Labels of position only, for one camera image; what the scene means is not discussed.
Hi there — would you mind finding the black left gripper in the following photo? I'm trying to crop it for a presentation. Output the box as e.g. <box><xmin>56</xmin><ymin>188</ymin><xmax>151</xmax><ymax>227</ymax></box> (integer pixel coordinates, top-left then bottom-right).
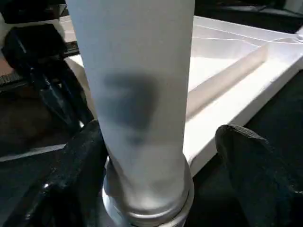
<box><xmin>2</xmin><ymin>23</ymin><xmax>95</xmax><ymax>134</ymax></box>

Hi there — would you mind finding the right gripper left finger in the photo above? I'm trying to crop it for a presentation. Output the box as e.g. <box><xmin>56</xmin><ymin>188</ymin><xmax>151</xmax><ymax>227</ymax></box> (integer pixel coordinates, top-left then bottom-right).
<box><xmin>0</xmin><ymin>119</ymin><xmax>110</xmax><ymax>227</ymax></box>

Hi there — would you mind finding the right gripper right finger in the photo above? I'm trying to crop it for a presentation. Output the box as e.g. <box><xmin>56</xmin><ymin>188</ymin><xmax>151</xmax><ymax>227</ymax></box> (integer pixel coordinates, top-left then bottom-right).
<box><xmin>215</xmin><ymin>124</ymin><xmax>303</xmax><ymax>227</ymax></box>

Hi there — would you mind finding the white plastic table leg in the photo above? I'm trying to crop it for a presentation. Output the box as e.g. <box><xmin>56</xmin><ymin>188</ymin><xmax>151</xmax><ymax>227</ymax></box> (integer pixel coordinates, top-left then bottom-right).
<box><xmin>65</xmin><ymin>0</ymin><xmax>196</xmax><ymax>227</ymax></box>

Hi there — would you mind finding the white plastic table top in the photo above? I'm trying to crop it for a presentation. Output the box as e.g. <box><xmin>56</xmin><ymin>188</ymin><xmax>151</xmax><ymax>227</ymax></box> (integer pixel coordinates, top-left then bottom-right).
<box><xmin>61</xmin><ymin>14</ymin><xmax>303</xmax><ymax>177</ymax></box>

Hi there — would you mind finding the black work mat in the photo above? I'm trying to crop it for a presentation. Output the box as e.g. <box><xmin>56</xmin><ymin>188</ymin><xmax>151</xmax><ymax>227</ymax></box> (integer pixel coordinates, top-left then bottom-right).
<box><xmin>0</xmin><ymin>0</ymin><xmax>303</xmax><ymax>227</ymax></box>

